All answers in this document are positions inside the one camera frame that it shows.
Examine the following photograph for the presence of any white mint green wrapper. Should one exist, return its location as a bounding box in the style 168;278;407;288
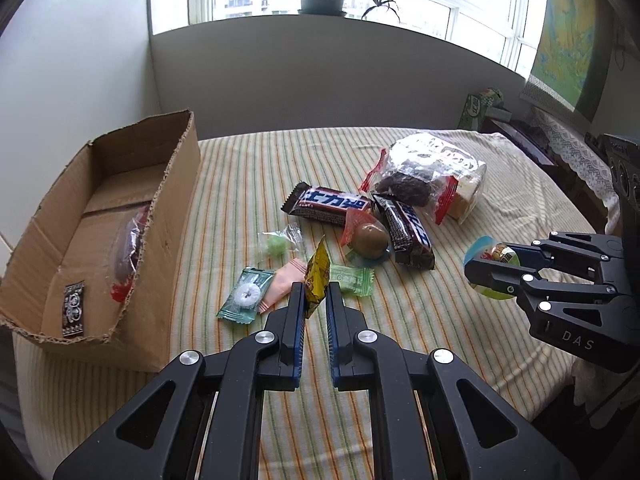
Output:
216;267;277;325

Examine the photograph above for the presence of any sliced sandwich bread packet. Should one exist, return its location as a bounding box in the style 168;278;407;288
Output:
390;131;488;224

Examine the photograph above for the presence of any cardboard box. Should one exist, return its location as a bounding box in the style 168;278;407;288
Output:
0;108;202;373

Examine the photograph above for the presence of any dark brown chocolate bar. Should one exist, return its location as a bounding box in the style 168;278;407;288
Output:
281;181;376;228
372;192;436;271

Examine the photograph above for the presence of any green candy clear wrapper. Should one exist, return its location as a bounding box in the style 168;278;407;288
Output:
258;223;303;259

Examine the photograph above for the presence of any pink candy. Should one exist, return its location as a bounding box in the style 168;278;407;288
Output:
257;257;308;315

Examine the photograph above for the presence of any yellow candy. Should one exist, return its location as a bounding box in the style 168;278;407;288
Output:
304;235;332;320

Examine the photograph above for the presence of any wall map poster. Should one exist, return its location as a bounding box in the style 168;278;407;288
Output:
520;0;618;123

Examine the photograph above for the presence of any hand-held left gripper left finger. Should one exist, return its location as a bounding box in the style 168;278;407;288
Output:
52;281;307;480

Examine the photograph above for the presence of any green printed carton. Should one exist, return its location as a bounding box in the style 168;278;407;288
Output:
457;87;506;132

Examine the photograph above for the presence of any small jelly cup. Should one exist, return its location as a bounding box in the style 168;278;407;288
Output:
463;235;523;301

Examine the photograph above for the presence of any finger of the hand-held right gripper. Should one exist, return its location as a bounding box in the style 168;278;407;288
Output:
502;231;626;286
464;256;632;328

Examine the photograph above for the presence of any light green candy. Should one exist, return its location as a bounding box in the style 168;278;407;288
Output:
327;264;376;298

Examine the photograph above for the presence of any striped tablecloth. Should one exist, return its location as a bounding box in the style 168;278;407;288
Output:
12;126;601;480

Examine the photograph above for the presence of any brown ball snack clear wrapper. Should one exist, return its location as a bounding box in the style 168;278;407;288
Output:
341;208;393;267

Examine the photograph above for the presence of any dark bread red-edged packet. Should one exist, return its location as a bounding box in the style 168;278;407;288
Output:
109;203;153;303
360;147;460;226

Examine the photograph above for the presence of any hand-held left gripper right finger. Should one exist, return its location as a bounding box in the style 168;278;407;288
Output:
325;281;581;480

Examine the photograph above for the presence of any white lace cloth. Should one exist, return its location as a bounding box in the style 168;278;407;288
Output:
530;107;621;221

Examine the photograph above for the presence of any white framed window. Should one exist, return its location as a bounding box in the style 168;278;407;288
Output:
185;0;551;81

